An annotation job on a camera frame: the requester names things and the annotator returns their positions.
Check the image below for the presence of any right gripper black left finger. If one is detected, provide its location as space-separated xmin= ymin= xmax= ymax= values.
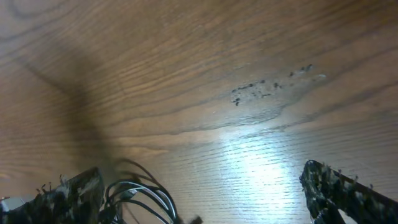
xmin=1 ymin=167 xmax=104 ymax=224

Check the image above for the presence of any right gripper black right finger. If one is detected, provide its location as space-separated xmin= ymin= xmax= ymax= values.
xmin=300 ymin=160 xmax=397 ymax=224

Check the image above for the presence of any white USB cable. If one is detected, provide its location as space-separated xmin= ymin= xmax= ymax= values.
xmin=108 ymin=181 xmax=178 ymax=224

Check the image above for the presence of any black USB cable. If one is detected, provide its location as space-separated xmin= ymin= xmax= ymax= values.
xmin=99 ymin=158 xmax=203 ymax=224

